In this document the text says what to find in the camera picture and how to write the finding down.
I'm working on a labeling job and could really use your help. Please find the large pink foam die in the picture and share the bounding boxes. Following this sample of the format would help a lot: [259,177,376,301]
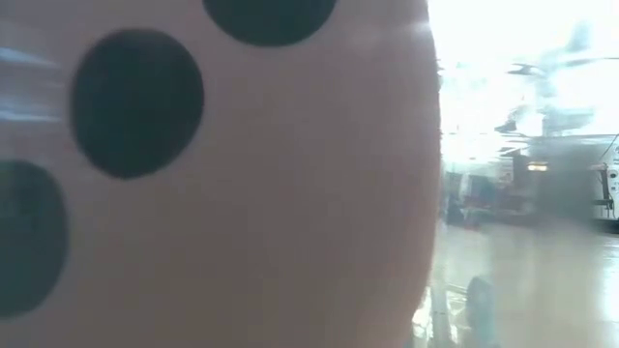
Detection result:
[0,0,443,348]

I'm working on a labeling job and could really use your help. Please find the clear plastic container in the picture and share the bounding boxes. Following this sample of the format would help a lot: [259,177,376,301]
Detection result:
[0,0,619,348]

